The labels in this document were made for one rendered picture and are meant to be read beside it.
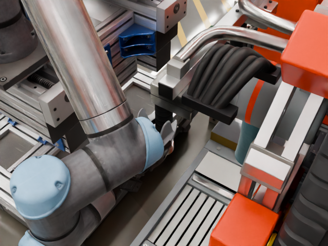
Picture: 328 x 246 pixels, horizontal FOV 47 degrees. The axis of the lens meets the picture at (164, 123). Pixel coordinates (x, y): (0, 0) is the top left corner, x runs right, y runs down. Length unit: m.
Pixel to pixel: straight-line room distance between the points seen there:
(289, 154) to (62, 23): 0.35
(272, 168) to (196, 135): 1.31
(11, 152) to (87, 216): 1.04
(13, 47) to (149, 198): 0.91
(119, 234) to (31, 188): 1.09
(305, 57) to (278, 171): 0.17
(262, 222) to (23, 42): 0.69
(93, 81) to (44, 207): 0.17
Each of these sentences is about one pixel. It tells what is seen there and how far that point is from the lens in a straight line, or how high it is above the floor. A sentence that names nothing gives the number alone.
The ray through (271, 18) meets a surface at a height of 1.01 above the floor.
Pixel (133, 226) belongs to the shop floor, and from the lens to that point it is 1.58.
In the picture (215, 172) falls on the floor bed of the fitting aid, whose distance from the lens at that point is 1.63.
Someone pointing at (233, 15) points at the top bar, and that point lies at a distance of 0.81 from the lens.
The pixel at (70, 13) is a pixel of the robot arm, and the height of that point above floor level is 1.14.
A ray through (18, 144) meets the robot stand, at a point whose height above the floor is 0.21.
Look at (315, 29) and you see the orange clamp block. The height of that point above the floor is 1.15.
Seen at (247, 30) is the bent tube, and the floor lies 1.01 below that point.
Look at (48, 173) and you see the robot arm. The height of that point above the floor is 1.01.
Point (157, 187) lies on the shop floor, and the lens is 1.67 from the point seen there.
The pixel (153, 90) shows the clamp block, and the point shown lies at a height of 0.94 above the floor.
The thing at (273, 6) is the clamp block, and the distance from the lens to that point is 0.92.
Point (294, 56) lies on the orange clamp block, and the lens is 0.47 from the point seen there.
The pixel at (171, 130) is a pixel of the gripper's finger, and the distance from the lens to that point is 0.74.
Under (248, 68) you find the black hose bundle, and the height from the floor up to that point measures 1.04.
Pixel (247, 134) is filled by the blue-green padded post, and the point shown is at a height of 0.62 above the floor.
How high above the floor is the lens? 1.41
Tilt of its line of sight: 48 degrees down
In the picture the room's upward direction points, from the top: straight up
